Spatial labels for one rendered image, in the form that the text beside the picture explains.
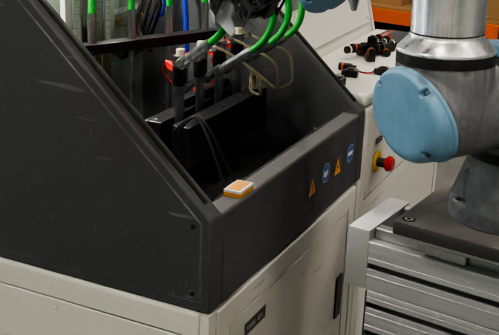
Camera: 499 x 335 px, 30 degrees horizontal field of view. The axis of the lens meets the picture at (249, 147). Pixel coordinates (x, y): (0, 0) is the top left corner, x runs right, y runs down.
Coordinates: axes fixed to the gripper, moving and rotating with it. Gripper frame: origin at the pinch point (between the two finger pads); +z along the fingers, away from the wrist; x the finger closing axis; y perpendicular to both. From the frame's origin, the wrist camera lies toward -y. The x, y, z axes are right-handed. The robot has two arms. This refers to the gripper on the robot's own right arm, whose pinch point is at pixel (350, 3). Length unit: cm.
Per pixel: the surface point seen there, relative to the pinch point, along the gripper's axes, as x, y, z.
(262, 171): -22.8, -5.8, 26.6
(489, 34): 515, -76, 106
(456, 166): 265, -35, 121
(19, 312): -47, -41, 52
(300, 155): -11.8, -3.4, 26.6
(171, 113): -10.4, -31.6, 23.6
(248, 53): -4.8, -18.1, 10.8
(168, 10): 3.2, -40.5, 6.4
